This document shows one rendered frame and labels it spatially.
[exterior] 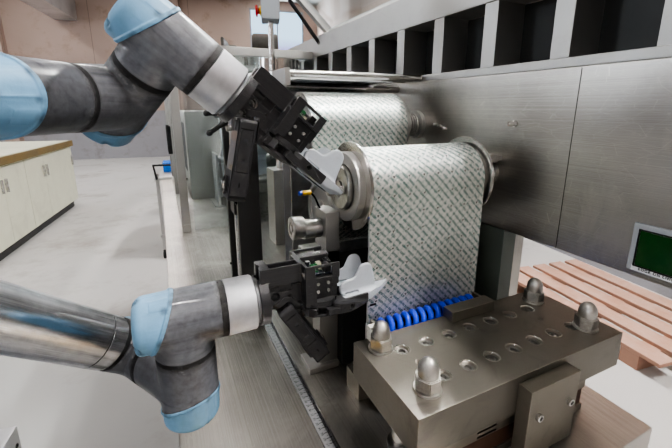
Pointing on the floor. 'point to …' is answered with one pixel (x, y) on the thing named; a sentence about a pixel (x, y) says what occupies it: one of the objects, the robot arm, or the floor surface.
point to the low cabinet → (33, 189)
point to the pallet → (612, 308)
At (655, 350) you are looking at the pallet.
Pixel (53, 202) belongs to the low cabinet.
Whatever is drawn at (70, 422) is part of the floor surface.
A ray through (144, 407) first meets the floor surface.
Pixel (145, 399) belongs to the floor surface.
